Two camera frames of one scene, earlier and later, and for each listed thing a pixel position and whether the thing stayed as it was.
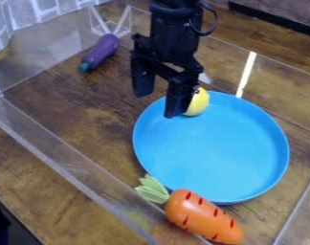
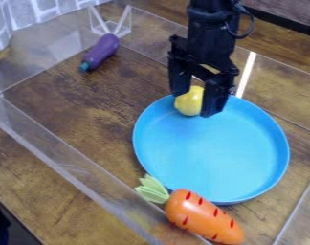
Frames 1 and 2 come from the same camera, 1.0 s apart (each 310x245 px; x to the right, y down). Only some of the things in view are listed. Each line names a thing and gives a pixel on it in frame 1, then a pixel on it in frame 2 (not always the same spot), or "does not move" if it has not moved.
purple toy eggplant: (102, 53) does not move
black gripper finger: (142, 75) → (179, 77)
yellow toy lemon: (201, 102) does not move
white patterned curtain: (15, 13) does not move
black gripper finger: (179, 97) → (215, 96)
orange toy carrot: (194, 211) does not move
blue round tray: (226, 152) does not move
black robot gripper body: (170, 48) → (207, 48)
